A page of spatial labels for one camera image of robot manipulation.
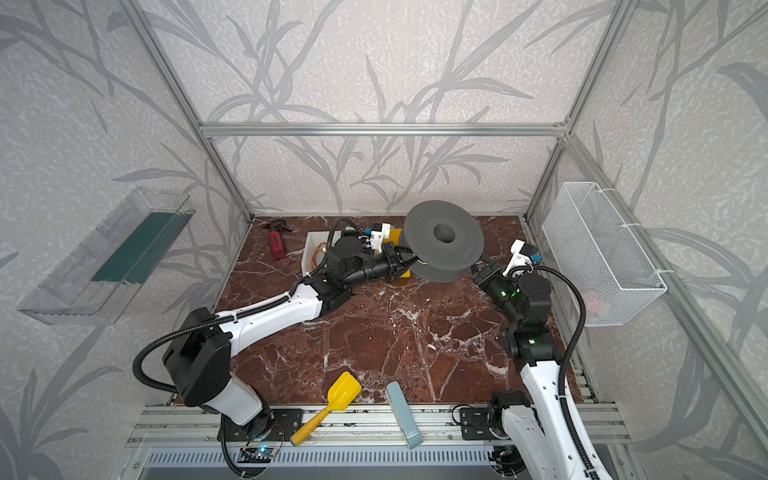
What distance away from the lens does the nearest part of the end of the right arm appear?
24.2 inches

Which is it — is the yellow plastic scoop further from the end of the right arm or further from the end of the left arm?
the end of the right arm

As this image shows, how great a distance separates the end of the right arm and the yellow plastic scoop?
1.48 feet

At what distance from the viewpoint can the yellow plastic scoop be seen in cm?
74

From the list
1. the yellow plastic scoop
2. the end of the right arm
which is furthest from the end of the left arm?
the yellow plastic scoop
